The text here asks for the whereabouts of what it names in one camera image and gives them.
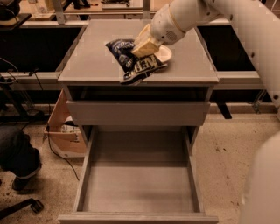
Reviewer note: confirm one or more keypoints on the dark shoe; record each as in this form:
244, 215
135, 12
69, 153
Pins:
19, 184

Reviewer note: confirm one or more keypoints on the wooden background table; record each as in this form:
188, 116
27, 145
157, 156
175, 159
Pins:
72, 9

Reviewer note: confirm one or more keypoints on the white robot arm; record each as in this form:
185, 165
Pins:
258, 29

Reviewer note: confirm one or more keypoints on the person's leg in jeans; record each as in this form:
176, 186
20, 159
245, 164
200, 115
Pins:
17, 154

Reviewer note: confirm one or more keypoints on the black office chair base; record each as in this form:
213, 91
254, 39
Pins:
35, 205

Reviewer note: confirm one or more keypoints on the open cardboard box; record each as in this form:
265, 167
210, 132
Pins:
65, 139

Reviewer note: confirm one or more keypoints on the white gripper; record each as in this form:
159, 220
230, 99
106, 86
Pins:
164, 26

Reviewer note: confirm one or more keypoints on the blue chip bag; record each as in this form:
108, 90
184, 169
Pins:
135, 69

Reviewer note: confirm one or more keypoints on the white paper bowl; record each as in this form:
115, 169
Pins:
164, 54

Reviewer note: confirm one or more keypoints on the grey drawer cabinet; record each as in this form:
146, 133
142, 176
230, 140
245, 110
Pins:
178, 96

